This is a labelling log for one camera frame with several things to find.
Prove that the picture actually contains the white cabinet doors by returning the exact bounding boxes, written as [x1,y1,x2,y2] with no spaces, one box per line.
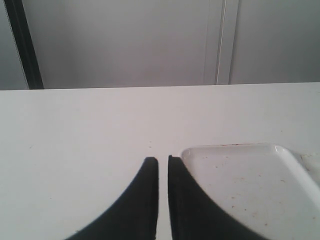
[0,0,320,90]

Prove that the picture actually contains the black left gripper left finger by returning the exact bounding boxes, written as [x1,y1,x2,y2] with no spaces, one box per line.
[69,157,159,240]

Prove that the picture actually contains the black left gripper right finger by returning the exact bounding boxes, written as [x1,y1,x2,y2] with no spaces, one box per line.
[168,155,253,240]

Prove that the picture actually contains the white rectangular plastic tray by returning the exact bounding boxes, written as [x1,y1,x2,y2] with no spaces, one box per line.
[181,143,320,240]

